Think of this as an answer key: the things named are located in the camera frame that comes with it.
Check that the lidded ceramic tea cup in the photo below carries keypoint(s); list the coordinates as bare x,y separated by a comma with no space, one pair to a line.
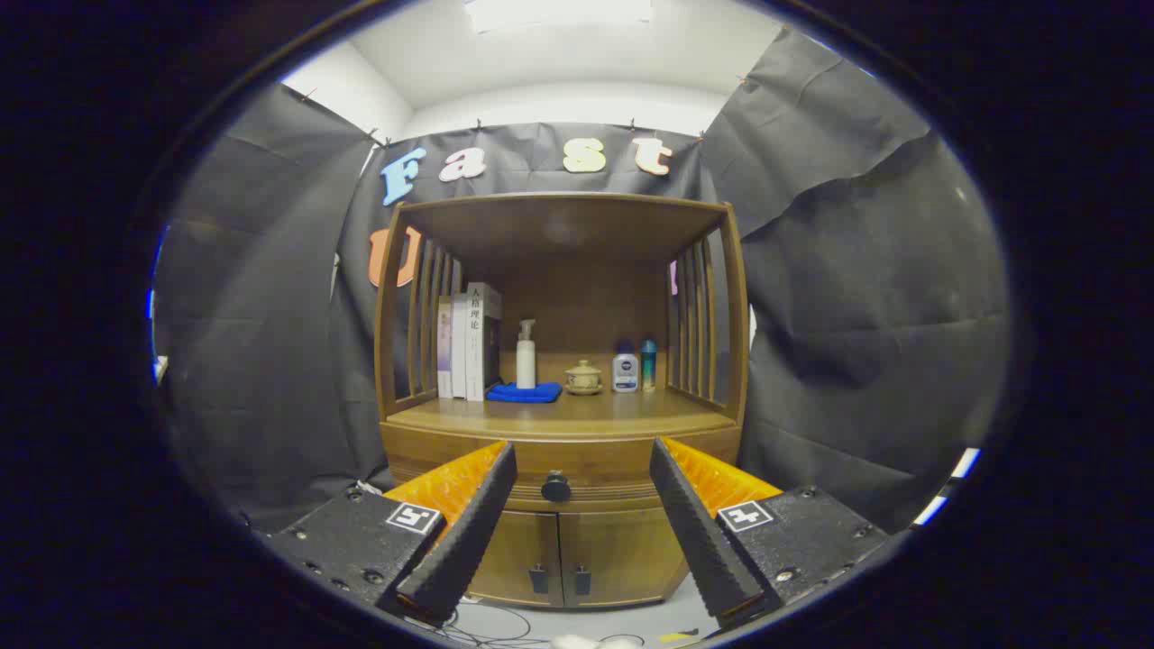
583,377

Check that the blue folded cloth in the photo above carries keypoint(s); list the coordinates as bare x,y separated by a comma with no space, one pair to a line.
523,393

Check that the thin pink white book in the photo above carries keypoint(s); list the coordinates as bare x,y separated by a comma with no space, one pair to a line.
444,351

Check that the teal slim bottle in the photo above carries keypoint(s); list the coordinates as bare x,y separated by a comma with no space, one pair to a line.
648,368

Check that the white pump bottle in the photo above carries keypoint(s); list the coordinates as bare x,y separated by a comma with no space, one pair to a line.
526,365

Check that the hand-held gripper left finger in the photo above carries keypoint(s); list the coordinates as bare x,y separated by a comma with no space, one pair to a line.
473,532

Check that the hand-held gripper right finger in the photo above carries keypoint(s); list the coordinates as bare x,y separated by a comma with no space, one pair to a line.
699,532

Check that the white bottle with blue cap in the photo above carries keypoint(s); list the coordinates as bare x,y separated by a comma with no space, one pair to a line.
625,371

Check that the wooden cabinet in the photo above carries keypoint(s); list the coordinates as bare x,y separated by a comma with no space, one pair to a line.
586,297

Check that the wooden countertop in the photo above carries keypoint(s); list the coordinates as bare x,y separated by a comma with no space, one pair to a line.
613,410

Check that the large book with portrait cover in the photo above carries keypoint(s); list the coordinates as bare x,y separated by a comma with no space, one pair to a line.
478,347

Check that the wooden cabinet door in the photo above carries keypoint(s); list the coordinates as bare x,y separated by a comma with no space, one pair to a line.
622,554
518,559

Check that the wooden drawer with black knob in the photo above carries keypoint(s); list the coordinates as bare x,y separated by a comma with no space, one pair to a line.
586,461

